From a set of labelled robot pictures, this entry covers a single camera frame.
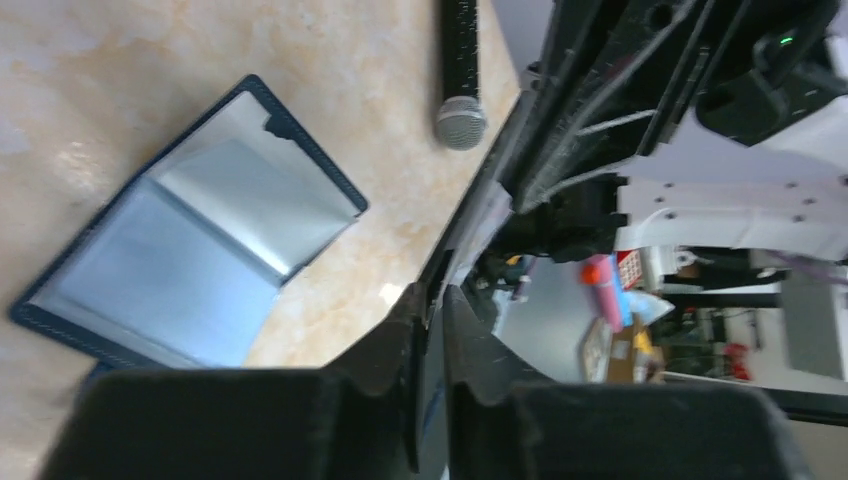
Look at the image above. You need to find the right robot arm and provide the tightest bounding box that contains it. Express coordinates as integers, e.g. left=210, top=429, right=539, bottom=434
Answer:
left=617, top=1, right=847, bottom=262

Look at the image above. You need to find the blue leather card holder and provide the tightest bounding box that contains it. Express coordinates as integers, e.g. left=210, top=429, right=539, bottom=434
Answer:
left=9, top=74, right=368, bottom=369

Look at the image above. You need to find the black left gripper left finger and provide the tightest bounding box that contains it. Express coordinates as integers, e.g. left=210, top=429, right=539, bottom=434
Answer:
left=39, top=282, right=427, bottom=479

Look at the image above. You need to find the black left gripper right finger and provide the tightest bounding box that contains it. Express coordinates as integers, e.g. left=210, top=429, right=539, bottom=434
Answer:
left=442, top=287, right=813, bottom=479

